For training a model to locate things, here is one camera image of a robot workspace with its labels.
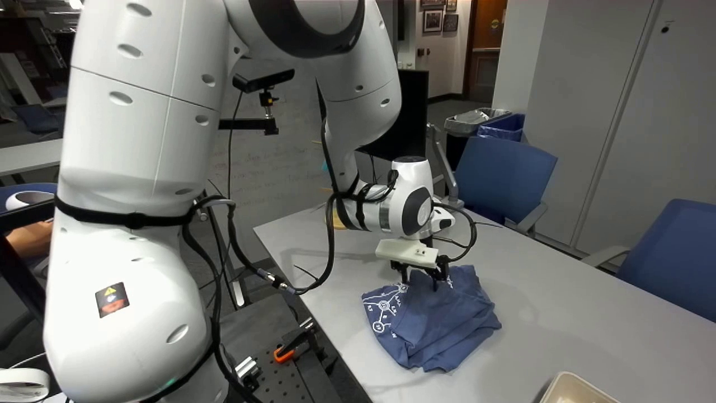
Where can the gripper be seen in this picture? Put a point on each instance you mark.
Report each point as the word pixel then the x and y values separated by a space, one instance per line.
pixel 425 242

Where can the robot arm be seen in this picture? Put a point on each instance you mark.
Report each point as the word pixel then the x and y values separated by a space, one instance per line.
pixel 140 184

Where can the blue printed cloth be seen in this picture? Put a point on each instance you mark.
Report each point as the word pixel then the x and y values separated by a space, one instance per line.
pixel 433 324

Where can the blue chair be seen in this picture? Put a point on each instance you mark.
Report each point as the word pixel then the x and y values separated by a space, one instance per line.
pixel 503 176
pixel 677 257

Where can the black and orange clamp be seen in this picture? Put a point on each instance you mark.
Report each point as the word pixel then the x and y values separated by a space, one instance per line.
pixel 292 344

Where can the black monitor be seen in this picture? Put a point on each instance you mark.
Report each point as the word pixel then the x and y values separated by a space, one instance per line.
pixel 414 117

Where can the grey lined trash bin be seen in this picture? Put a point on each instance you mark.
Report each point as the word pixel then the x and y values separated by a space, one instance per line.
pixel 467 124

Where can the blue recycling bin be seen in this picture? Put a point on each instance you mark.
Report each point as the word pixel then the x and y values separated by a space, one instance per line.
pixel 506 129

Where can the silver metal clamp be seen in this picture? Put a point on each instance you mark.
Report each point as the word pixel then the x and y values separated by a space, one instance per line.
pixel 249 370

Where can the beige tray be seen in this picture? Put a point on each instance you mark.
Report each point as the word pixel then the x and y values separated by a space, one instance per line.
pixel 579 392

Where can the wooden door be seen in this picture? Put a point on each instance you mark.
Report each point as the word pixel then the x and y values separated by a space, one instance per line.
pixel 484 50

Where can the group of framed pictures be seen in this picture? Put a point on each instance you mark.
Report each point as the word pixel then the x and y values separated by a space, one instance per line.
pixel 433 20

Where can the white cabinet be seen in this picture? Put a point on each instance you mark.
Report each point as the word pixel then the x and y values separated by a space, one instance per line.
pixel 643 123

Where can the white table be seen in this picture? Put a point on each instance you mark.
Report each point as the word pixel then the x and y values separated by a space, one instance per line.
pixel 28 155

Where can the white hand controller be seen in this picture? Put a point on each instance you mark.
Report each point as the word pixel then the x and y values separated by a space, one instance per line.
pixel 22 384

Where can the camera on mount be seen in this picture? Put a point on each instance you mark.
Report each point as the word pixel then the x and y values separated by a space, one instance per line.
pixel 263 81

